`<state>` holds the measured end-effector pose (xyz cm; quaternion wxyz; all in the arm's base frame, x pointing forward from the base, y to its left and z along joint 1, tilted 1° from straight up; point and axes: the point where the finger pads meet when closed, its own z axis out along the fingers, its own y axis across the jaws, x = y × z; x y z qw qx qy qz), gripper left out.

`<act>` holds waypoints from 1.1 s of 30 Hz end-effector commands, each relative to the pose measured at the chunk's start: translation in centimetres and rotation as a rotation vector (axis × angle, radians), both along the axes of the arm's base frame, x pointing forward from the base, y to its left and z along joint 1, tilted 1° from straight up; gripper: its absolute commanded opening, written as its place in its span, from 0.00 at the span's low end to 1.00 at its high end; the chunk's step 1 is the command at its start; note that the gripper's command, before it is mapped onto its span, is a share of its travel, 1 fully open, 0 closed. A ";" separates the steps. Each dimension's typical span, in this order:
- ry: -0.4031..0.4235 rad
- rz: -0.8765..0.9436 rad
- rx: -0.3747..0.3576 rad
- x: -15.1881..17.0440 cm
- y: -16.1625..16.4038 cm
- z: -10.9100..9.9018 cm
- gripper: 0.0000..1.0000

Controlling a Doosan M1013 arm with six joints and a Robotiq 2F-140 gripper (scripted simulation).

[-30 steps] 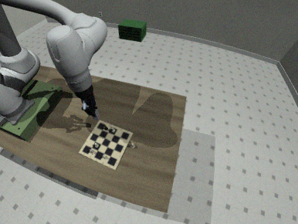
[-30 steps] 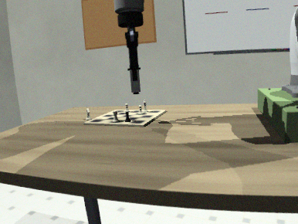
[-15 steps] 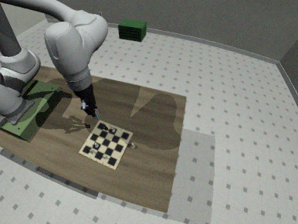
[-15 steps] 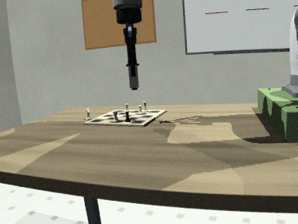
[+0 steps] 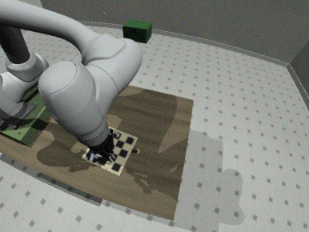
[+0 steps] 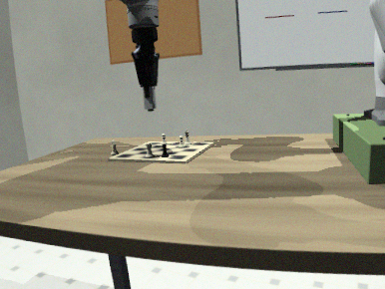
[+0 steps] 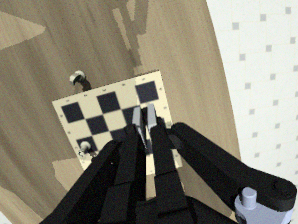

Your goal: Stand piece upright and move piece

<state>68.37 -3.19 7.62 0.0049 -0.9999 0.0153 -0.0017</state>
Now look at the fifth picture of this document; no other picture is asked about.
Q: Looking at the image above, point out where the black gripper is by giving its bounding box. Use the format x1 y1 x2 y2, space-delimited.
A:
87 128 115 163

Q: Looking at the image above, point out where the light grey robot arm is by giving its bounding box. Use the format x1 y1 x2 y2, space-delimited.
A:
0 0 142 147

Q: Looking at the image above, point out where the cream chessboard with black squares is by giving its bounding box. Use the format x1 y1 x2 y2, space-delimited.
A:
82 127 138 176

